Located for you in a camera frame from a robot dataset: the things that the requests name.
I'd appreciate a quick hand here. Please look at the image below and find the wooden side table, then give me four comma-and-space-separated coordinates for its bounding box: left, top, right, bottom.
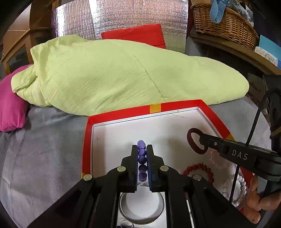
188, 32, 281, 104

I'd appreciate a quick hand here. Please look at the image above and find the silver bangle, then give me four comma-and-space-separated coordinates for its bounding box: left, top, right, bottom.
119, 191, 165, 225

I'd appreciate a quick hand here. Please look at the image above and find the magenta pillow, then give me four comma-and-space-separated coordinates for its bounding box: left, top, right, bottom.
0, 65, 31, 132

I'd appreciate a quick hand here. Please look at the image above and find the blue cloth in basket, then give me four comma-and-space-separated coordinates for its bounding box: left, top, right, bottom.
210, 0, 230, 24

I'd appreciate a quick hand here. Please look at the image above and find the light blue cardboard box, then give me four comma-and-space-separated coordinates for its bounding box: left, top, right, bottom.
259, 35, 280, 69

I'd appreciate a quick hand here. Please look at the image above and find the red shallow box tray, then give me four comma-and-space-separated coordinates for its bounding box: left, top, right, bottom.
81, 99, 255, 228

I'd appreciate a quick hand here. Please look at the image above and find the wooden cabinet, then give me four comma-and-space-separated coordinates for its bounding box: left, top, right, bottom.
1, 1, 61, 75

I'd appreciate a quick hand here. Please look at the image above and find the right hand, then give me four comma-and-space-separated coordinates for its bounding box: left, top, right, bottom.
243, 175, 280, 224

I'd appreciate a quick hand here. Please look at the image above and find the grey bed blanket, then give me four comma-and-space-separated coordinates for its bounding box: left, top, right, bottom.
0, 96, 273, 228

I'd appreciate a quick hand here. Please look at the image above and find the pink white bead bracelet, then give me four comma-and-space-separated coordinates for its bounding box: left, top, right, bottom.
209, 149, 229, 169

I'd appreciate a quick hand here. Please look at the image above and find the small red cushion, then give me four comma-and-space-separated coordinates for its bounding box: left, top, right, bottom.
102, 24, 166, 49

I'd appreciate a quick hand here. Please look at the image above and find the silver foil insulation panel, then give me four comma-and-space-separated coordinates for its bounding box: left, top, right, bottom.
51, 1, 189, 53

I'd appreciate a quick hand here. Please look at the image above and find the light green folded duvet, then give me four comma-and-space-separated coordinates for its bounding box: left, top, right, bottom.
11, 35, 249, 116

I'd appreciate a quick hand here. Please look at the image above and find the white patterned small box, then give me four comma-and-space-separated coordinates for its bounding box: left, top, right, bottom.
254, 46, 278, 66

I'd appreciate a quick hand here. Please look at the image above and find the wicker basket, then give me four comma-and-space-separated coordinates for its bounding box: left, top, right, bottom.
191, 3, 259, 50

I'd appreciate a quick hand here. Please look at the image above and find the purple bead bracelet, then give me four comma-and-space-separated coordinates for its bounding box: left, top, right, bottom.
137, 140, 148, 182

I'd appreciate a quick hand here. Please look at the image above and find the red bead bracelet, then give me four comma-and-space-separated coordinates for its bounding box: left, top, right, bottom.
182, 162, 215, 184

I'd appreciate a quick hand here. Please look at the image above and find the dark red hair tie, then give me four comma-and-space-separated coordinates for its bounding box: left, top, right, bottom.
187, 127, 209, 155

